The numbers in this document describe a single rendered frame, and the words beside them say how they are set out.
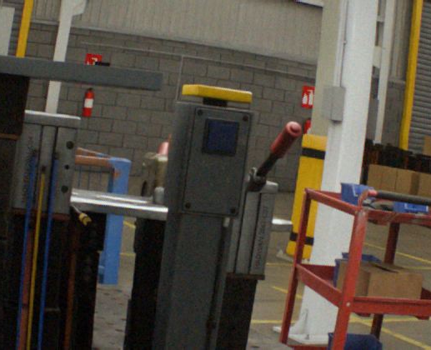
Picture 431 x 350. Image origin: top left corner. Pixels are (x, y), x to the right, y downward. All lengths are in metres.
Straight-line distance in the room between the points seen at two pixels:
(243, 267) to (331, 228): 3.99
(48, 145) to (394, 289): 2.39
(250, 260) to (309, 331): 4.08
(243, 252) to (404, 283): 2.24
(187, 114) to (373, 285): 2.38
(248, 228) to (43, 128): 0.28
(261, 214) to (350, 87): 3.99
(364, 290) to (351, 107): 2.00
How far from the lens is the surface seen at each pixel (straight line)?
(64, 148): 1.13
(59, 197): 1.14
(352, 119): 5.19
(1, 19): 9.46
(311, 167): 8.39
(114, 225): 3.39
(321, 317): 5.28
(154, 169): 1.53
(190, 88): 1.03
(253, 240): 1.21
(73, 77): 0.94
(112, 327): 1.88
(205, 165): 1.01
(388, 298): 3.34
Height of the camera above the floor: 1.13
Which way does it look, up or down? 3 degrees down
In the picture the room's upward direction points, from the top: 8 degrees clockwise
